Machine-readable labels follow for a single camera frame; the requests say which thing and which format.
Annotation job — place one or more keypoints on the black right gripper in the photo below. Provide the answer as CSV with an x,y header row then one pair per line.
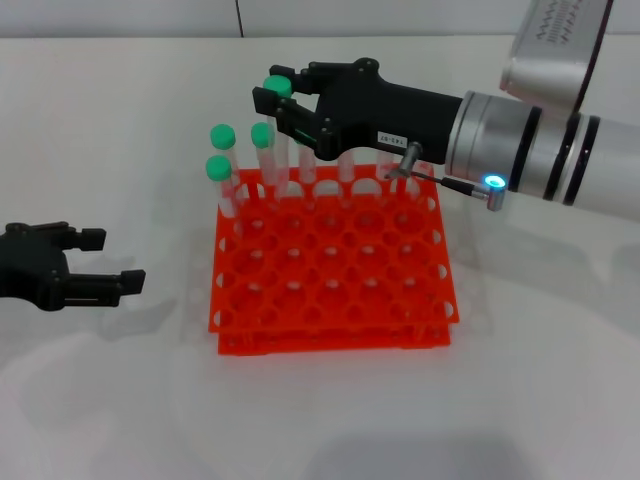
x,y
380,115

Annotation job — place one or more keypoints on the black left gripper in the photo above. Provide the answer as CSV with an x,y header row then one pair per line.
x,y
30,265

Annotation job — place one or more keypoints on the orange test tube rack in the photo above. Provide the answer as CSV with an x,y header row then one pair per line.
x,y
330,270

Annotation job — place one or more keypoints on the silver vented box housing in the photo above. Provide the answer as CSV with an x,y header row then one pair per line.
x,y
555,55

